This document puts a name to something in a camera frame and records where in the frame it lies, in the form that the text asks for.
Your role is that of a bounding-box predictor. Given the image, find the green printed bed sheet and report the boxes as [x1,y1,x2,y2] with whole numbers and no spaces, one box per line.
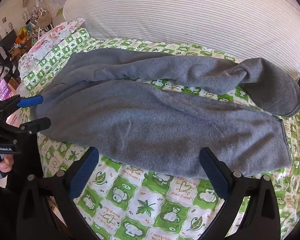
[16,37,300,240]

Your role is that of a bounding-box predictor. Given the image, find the purple box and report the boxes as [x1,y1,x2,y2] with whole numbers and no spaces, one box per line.
[0,79,15,101]

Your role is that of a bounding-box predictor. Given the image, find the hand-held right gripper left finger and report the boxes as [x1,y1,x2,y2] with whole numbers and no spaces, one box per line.
[16,146,100,240]

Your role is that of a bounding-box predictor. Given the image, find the wall calendar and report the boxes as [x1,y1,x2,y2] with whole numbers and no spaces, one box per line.
[49,0,68,15]

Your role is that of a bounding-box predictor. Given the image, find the person's left hand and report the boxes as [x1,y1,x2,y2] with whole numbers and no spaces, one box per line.
[0,154,15,180]

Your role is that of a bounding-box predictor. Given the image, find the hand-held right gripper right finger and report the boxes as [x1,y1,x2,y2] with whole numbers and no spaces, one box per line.
[199,147,282,240]

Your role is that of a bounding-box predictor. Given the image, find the folded green printed quilt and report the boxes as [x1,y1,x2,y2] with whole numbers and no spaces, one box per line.
[24,27,98,92]

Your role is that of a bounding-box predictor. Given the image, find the floral quilt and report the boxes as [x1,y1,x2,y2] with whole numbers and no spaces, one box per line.
[18,17,87,73]

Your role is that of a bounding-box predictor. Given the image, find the beige tote bag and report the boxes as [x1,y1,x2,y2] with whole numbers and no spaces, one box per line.
[36,10,53,29]

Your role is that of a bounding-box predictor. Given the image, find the grey pants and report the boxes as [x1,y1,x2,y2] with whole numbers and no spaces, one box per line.
[36,49,300,180]

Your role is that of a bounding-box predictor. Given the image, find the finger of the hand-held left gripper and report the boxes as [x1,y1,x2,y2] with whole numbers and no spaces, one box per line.
[0,95,44,117]
[4,117,52,135]

